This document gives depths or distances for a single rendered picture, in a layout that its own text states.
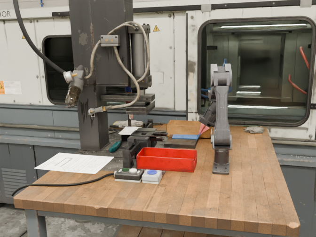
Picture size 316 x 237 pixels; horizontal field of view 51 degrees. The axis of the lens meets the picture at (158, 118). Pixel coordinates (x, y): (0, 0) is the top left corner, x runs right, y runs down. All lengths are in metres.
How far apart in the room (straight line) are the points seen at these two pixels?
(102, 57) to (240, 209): 0.93
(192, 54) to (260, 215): 1.26
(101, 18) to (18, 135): 1.54
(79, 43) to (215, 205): 0.97
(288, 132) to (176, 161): 0.97
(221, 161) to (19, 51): 1.83
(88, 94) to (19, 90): 1.21
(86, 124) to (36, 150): 1.16
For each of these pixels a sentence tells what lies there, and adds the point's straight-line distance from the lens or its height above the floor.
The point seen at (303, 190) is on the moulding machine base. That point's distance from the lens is 2.34.
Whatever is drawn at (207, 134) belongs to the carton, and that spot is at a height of 0.93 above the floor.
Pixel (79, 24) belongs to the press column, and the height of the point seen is 1.52.
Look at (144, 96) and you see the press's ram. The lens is 1.58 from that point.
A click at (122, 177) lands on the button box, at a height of 0.92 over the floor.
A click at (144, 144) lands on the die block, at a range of 1.58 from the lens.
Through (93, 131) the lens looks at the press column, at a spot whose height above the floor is 1.00.
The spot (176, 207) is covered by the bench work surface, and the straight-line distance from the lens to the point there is 1.14.
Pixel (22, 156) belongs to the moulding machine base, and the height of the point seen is 0.54.
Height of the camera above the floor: 1.45
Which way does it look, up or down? 14 degrees down
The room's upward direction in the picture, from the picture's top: 1 degrees counter-clockwise
